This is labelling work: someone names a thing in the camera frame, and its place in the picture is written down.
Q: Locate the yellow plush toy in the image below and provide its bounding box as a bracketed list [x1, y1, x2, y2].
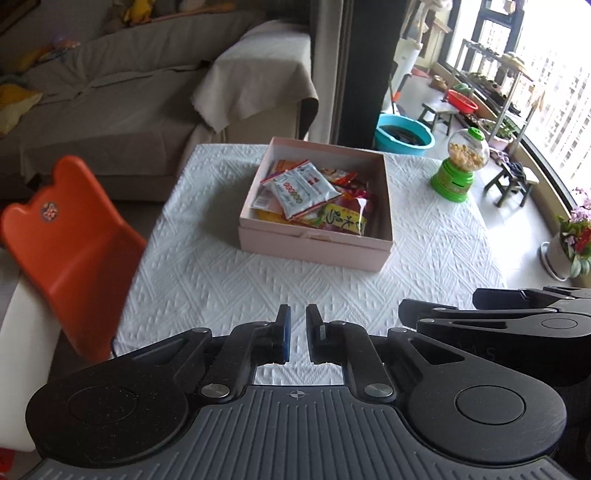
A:
[122, 0, 158, 24]

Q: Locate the orange plastic chair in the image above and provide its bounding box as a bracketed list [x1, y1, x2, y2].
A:
[0, 155, 148, 363]

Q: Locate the dark wooden stool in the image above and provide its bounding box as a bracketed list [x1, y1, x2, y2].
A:
[484, 161, 540, 208]

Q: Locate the large red yellow snack bag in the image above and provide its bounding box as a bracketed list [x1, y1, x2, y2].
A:
[295, 198, 375, 236]

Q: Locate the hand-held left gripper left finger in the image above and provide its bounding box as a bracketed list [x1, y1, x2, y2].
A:
[111, 305, 293, 403]

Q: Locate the beige throw cloth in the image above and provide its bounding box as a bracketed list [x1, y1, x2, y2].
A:
[191, 32, 320, 132]

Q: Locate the beige sofa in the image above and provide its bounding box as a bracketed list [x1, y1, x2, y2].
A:
[0, 9, 319, 204]

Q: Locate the teal plastic basin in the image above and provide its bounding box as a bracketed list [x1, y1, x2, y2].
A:
[374, 114, 435, 155]

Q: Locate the flower pot with green plant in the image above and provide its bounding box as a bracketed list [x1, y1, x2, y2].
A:
[489, 117, 518, 151]

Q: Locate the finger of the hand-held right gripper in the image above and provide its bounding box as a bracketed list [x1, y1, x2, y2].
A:
[472, 286, 591, 315]
[398, 298, 591, 334]

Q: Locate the green candy dispenser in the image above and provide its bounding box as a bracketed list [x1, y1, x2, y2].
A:
[431, 127, 490, 205]

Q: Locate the white textured tablecloth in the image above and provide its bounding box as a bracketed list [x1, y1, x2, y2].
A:
[113, 143, 509, 386]

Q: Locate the red orange snack packet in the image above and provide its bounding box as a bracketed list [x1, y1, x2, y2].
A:
[318, 167, 358, 185]

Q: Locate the pink cardboard box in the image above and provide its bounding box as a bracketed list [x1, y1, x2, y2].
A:
[238, 137, 394, 272]

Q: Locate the potted pink orchid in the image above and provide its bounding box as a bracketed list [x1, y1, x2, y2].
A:
[540, 187, 591, 281]

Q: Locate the white furniture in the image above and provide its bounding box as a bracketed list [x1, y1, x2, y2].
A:
[0, 277, 61, 453]

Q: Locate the yellow cushion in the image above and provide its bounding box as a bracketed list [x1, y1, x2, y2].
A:
[0, 83, 43, 137]

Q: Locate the small dark stool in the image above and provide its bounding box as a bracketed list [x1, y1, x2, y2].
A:
[420, 102, 460, 136]

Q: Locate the metal plant rack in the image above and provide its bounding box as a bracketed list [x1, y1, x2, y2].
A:
[455, 37, 546, 139]

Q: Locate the silver red snack bag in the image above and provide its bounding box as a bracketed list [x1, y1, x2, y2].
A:
[261, 161, 342, 221]

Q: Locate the red plastic basin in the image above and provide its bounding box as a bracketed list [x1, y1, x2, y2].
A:
[446, 89, 479, 114]

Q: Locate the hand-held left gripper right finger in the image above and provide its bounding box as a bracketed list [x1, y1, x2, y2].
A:
[305, 304, 467, 403]

